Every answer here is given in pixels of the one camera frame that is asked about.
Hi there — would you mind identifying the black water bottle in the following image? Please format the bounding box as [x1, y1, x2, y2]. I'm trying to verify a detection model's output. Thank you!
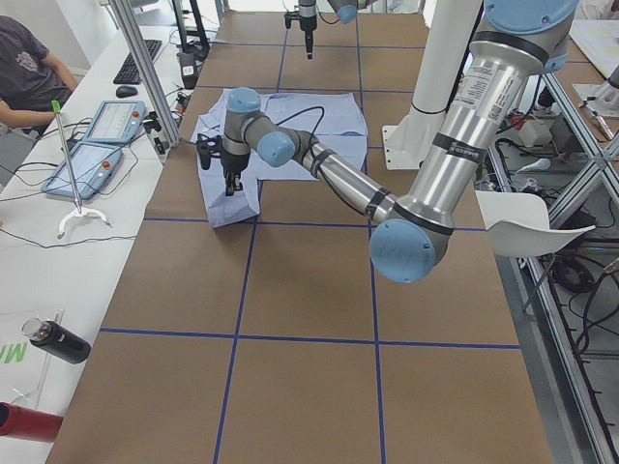
[21, 318, 91, 364]

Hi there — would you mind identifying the black computer mouse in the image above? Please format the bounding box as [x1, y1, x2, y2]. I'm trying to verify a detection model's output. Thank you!
[115, 85, 138, 99]

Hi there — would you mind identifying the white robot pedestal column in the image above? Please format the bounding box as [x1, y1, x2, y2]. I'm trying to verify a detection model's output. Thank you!
[382, 0, 483, 170]

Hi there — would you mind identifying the upper blue teach pendant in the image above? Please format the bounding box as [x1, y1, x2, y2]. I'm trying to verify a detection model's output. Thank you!
[83, 101, 146, 145]

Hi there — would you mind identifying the white stand with rod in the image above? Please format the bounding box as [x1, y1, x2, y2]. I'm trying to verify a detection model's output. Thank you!
[50, 100, 114, 240]

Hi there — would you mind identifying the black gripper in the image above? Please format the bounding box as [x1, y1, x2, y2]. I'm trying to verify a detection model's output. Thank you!
[299, 15, 316, 59]
[221, 153, 250, 196]

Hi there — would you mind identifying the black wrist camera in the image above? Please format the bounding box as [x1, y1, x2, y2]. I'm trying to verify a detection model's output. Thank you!
[195, 133, 222, 170]
[284, 12, 300, 29]

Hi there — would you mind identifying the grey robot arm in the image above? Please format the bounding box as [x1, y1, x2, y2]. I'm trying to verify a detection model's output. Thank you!
[221, 1, 576, 283]
[284, 0, 373, 60]

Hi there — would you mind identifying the blue teach pendant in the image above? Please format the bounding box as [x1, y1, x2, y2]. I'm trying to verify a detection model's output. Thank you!
[41, 142, 122, 200]
[83, 101, 146, 145]

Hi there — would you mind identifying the red bottle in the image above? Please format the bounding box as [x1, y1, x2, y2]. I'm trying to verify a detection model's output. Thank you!
[1, 402, 64, 443]

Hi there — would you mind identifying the blue striped button shirt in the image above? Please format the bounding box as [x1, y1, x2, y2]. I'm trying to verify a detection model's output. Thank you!
[197, 93, 368, 228]

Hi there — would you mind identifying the seated person grey shirt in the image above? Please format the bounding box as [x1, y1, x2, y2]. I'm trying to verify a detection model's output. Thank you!
[1, 15, 78, 133]

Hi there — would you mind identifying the lower blue teach pendant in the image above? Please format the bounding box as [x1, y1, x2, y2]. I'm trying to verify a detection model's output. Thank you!
[41, 142, 122, 200]

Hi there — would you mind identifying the black keyboard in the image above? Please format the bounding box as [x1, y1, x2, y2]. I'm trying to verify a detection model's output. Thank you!
[112, 39, 163, 86]

